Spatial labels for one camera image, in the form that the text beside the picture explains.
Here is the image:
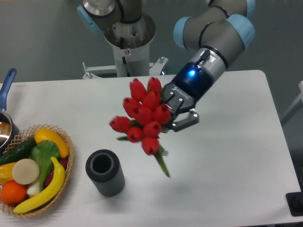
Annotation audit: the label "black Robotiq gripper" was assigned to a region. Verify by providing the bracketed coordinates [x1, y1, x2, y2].
[162, 62, 213, 132]

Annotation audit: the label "red tulip bouquet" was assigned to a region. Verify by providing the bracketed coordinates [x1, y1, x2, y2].
[109, 77, 172, 177]

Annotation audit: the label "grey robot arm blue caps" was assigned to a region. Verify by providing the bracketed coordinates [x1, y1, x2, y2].
[77, 0, 256, 131]

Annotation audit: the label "dark grey ribbed vase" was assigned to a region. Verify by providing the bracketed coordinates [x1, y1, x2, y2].
[85, 149, 125, 197]

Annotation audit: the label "black device at table edge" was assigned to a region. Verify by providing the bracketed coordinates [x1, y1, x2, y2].
[285, 192, 303, 217]

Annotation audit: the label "red purple vegetable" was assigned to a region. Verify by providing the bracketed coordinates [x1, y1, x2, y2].
[44, 157, 68, 188]

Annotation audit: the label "yellow banana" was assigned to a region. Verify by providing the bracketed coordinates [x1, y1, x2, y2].
[13, 157, 65, 214]

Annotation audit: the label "yellow squash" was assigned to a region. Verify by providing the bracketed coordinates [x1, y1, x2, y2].
[34, 128, 69, 158]

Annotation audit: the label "green bok choy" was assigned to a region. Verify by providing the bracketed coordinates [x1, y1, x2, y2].
[27, 140, 60, 197]

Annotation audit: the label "woven wicker basket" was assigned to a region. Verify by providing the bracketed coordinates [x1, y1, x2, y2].
[0, 123, 74, 218]

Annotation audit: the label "beige round slice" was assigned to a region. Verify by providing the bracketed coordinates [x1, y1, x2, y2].
[12, 158, 40, 185]

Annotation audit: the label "green cucumber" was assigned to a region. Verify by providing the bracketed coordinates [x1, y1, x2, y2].
[0, 138, 36, 165]

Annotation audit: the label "yellow bell pepper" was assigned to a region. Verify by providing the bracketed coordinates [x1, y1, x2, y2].
[0, 162, 16, 185]

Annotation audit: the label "orange fruit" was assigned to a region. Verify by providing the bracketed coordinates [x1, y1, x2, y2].
[0, 181, 27, 204]

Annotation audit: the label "white metal base frame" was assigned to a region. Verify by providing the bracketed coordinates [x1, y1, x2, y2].
[81, 56, 169, 79]

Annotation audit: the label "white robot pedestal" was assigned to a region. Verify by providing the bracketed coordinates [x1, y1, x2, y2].
[104, 13, 156, 78]

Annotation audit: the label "white frame at right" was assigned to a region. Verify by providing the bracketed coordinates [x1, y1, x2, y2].
[280, 81, 303, 127]

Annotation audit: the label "blue handled saucepan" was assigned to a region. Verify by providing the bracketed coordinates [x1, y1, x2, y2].
[0, 68, 19, 156]

